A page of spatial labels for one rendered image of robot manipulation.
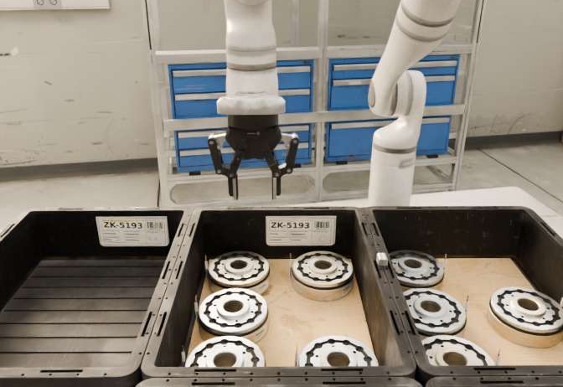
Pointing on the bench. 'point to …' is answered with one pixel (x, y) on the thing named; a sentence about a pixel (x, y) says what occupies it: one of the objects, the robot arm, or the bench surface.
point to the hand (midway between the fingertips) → (255, 189)
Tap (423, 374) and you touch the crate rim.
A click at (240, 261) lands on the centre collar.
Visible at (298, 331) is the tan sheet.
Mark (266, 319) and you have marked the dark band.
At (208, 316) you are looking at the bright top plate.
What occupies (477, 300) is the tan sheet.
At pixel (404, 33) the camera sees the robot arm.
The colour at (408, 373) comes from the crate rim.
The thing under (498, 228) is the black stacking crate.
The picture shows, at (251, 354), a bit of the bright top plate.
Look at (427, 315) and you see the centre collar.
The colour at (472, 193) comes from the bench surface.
